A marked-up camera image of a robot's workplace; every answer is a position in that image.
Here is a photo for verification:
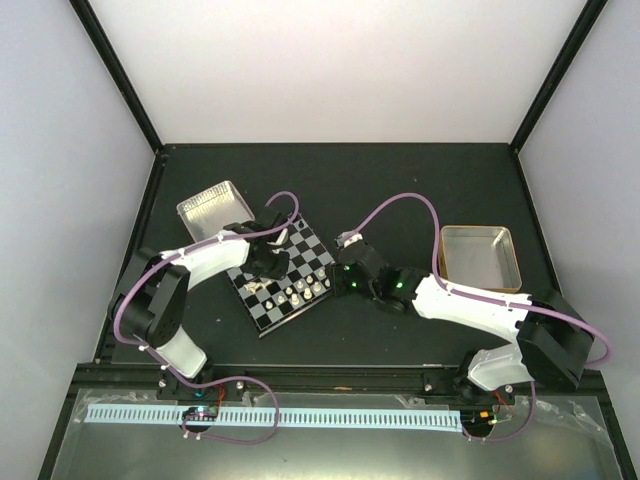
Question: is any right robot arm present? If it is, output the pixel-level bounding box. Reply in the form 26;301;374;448
326;234;595;403

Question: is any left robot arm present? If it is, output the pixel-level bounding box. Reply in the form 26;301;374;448
109;206;295;399

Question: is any pile of white chess pieces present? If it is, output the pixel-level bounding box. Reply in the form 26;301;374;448
243;280;273;295

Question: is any left circuit board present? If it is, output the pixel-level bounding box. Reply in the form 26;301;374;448
182;406;219;423

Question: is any circuit board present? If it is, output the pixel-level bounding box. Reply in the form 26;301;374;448
460;410;513;427
182;406;219;423

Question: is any right circuit board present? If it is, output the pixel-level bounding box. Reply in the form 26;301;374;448
460;410;513;427

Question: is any black white chessboard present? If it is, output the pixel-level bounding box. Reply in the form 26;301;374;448
227;216;334;338

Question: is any pink metal tin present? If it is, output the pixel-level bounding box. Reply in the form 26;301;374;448
176;180;255;242

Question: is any gold metal tin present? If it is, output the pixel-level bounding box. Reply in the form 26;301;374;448
438;225;522;293

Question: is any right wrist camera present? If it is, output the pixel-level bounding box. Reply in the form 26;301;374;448
335;231;363;249

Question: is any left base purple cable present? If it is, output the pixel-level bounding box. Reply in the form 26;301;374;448
164;374;280;446

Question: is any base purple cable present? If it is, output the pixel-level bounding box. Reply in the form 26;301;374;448
164;374;280;446
462;382;539;444

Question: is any black mounting rail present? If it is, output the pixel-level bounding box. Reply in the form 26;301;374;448
157;366;473;402

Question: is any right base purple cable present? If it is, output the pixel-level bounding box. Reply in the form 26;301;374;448
462;382;539;444

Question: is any light blue cable duct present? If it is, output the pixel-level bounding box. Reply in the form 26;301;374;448
84;404;463;433

